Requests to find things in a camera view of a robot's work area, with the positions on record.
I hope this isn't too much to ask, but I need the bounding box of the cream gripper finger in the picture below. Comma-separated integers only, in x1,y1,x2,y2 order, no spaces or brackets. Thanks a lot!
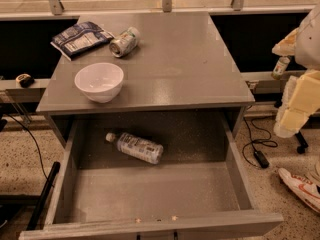
274,69,320,138
272,29,298,56

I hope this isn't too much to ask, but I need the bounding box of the white red sneaker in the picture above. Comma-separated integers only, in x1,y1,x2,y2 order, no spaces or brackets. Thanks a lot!
278,168,320,213

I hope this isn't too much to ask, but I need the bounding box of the grey cabinet with counter top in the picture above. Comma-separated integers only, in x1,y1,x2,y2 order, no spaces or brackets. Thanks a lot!
35,11,256,148

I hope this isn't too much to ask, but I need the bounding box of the open grey top drawer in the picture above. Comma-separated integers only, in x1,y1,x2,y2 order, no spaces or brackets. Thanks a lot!
19,110,283,240

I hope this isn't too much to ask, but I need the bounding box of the blue plastic water bottle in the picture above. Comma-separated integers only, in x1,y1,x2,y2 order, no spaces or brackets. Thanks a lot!
106,132,164,164

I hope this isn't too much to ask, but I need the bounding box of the black bar on left floor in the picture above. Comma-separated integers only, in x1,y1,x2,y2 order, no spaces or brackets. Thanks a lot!
26,162,60,231

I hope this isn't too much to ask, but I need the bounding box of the black cable on left floor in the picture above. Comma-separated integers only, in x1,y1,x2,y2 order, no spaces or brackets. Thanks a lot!
4,113,54,187

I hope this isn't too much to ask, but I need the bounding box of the green juice bottle on ledge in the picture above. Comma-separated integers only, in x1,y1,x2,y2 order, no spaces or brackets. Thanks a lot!
271,56,291,80

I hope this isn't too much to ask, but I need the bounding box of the white ceramic bowl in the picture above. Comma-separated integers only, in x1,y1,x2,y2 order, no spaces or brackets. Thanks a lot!
74,62,124,103

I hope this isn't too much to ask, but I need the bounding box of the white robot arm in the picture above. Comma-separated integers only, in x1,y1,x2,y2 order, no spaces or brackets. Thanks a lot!
272,5,320,138

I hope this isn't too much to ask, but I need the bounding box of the black yellow tape measure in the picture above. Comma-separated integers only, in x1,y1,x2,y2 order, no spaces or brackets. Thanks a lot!
16,73,35,88

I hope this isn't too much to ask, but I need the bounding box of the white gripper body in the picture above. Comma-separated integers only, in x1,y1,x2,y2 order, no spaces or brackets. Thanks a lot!
295,4,320,70

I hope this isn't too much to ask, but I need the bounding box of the green white soda can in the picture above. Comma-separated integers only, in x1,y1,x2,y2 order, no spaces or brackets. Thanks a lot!
109,27,140,58

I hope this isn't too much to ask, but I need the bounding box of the blue white snack bag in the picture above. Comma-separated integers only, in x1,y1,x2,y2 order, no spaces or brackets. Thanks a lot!
51,21,115,61

